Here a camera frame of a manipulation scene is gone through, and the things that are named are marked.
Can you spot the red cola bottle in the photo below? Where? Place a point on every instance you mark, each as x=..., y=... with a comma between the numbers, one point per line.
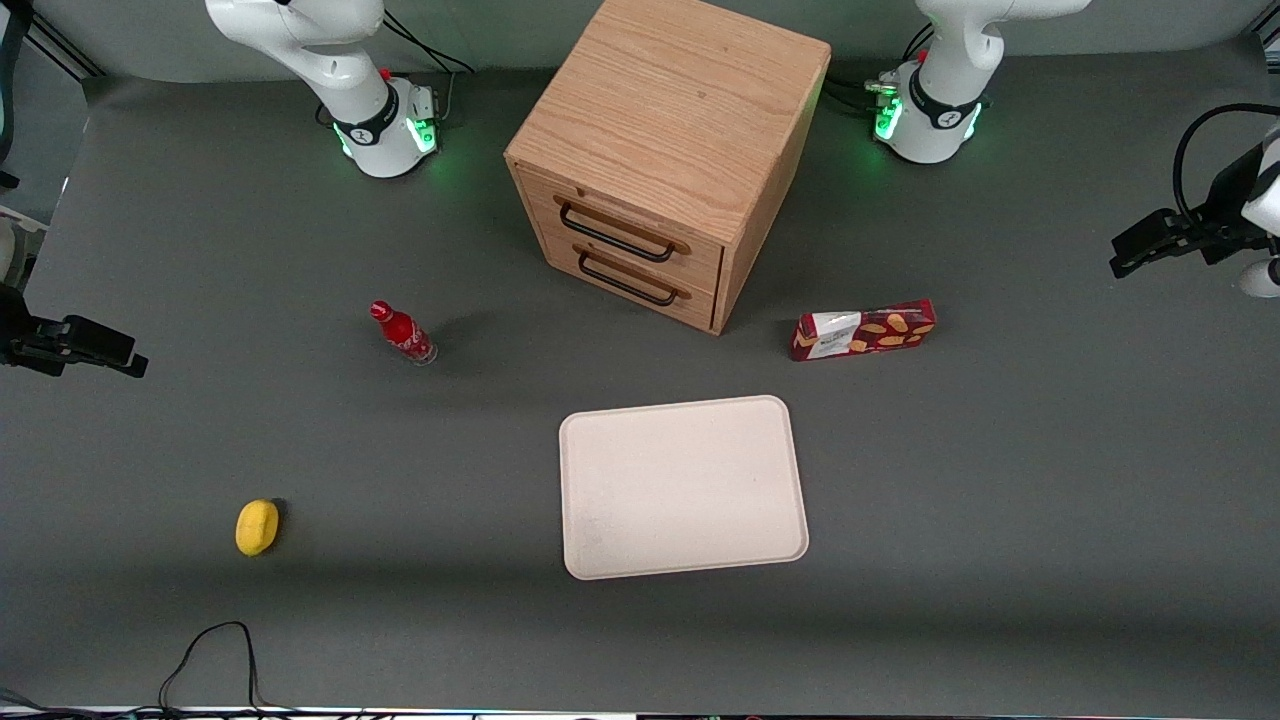
x=402, y=332

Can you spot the wooden drawer cabinet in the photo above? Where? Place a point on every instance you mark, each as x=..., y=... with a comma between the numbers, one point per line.
x=680, y=100

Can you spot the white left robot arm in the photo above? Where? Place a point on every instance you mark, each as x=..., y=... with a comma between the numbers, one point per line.
x=940, y=100

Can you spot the yellow lemon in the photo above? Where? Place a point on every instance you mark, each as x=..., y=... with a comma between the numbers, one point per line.
x=256, y=527

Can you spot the red cookie box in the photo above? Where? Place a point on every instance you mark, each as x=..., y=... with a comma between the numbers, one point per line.
x=860, y=332

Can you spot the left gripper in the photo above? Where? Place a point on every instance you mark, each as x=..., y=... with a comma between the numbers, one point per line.
x=1207, y=236

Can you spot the beige plastic tray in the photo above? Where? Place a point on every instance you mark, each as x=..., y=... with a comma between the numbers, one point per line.
x=680, y=490

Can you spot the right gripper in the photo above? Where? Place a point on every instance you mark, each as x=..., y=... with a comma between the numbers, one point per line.
x=22, y=335

